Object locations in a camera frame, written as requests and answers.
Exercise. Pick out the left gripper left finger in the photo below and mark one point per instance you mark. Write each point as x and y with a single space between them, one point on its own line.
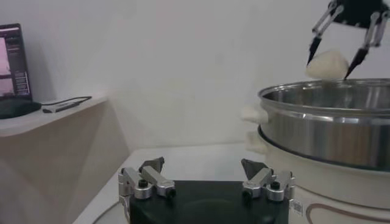
152 179

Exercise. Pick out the white side table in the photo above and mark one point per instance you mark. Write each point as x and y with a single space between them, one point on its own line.
61 158

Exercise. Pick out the open dark laptop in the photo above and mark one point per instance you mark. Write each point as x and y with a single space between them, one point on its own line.
12 61

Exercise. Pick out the white steamed baozi bun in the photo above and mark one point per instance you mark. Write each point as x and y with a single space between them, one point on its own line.
327 65

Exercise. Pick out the white electric cooker base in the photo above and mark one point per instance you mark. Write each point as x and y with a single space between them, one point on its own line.
335 188

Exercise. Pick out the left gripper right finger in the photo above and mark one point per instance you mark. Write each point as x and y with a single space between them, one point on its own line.
262 180

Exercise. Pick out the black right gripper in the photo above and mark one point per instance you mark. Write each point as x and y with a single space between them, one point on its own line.
359 12

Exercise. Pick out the stainless steel steamer basket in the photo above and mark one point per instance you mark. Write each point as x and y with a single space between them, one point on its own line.
320 137

